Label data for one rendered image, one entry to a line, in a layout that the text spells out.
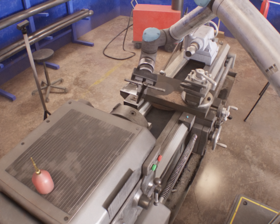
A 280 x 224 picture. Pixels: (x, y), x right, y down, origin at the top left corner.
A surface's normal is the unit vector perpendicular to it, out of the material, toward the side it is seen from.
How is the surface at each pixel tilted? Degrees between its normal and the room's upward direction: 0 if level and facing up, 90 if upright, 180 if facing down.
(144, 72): 20
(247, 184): 0
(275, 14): 90
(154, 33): 13
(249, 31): 64
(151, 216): 32
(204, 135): 90
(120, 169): 45
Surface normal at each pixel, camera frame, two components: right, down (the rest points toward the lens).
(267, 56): -0.78, 0.11
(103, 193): 0.62, -0.33
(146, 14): -0.14, 0.64
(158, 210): 0.47, -0.48
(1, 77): 0.88, 0.31
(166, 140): 0.00, -0.76
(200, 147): -0.47, 0.57
